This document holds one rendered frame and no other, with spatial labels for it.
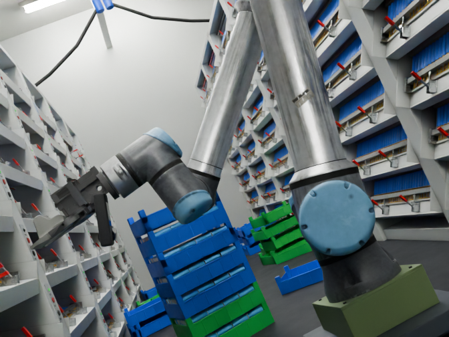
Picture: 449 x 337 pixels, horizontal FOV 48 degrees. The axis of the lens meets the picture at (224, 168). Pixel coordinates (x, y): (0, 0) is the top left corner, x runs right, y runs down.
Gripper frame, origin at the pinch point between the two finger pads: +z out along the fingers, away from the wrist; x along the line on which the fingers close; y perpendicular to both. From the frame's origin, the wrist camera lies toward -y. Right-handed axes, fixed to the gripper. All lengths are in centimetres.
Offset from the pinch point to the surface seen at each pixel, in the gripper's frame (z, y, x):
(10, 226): 10.7, 14.8, -40.3
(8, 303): 15.7, -4.8, -13.0
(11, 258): 16.8, 7.6, -44.1
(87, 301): 20, -18, -114
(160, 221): -25, -10, -63
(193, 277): -22, -32, -64
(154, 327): 10, -50, -162
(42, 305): 17.7, -9.2, -44.1
